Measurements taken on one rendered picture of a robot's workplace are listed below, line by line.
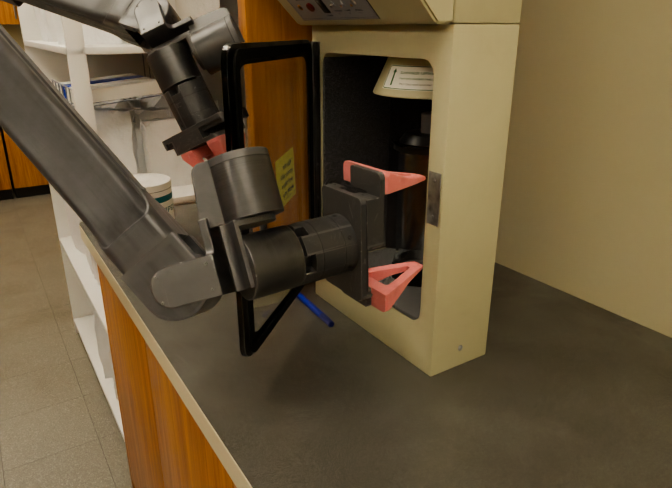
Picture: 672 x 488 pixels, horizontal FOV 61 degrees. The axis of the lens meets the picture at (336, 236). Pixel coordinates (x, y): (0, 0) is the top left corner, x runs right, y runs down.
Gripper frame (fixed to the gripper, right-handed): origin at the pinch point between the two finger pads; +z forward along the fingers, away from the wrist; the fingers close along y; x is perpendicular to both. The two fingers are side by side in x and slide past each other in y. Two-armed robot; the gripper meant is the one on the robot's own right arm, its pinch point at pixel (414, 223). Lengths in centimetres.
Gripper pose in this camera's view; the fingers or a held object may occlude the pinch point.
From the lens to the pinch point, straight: 59.3
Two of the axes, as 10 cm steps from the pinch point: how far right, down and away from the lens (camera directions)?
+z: 8.3, -2.1, 5.1
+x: -5.5, -2.8, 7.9
